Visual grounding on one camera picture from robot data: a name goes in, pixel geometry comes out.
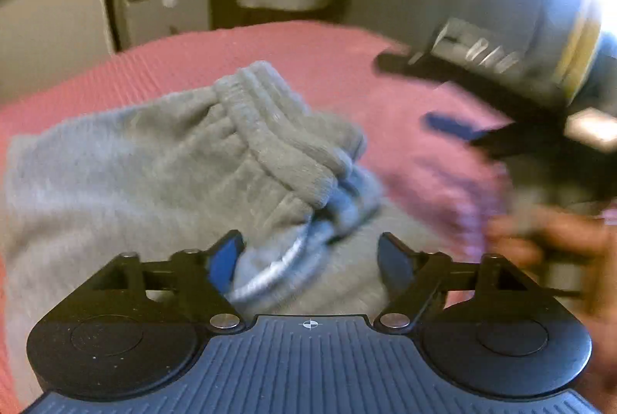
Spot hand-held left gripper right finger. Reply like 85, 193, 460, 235
375, 231, 527, 334

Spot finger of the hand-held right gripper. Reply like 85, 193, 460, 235
421, 112, 487, 142
374, 50, 437, 80

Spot coral ribbed blanket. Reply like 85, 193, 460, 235
0, 21, 617, 414

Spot grey pants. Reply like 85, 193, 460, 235
4, 61, 435, 400

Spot grey nightstand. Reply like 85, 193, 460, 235
127, 0, 214, 47

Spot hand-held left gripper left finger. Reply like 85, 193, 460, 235
91, 229, 248, 334

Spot yellow object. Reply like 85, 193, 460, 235
553, 0, 604, 99

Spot person's right hand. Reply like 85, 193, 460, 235
486, 201, 617, 313

